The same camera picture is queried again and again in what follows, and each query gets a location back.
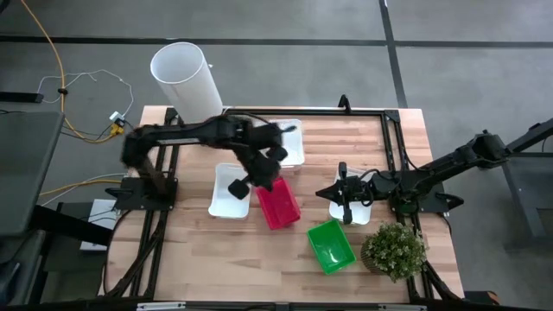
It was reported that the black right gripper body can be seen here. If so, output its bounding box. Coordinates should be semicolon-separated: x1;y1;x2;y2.
340;162;376;225

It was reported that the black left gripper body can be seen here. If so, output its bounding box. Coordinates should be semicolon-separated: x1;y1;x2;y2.
245;146;289;192

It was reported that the white plastic bin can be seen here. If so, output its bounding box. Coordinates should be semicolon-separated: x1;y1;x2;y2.
328;166;373;226
254;118;306;169
207;162;252;220

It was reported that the red plastic basket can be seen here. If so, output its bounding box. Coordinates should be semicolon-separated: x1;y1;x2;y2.
254;175;302;232

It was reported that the green plastic basket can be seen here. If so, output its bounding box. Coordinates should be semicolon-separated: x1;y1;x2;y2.
306;219;358;276

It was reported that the small green potted plant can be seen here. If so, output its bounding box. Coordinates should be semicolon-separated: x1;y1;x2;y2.
360;221;429;284

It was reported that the white cylinder tube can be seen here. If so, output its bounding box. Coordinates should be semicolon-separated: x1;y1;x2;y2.
149;41;225;126

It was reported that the white box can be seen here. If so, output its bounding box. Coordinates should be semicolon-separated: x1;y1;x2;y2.
79;198;120;252

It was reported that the grey desk top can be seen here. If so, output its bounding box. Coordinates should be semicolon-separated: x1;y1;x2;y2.
0;111;66;237

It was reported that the black aluminium table frame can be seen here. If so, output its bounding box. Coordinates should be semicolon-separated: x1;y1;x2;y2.
103;105;463;303

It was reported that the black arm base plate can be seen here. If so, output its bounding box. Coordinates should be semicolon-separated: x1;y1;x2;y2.
105;175;179;212
391;189;466;215

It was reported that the silver metal bracket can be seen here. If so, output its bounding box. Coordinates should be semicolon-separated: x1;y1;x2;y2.
137;301;187;311
378;303;428;311

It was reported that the yellow cable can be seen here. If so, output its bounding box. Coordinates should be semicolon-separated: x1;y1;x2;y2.
19;0;126;144
38;179;124;196

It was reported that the thin white cable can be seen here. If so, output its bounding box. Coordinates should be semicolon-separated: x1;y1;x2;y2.
36;68;135;118

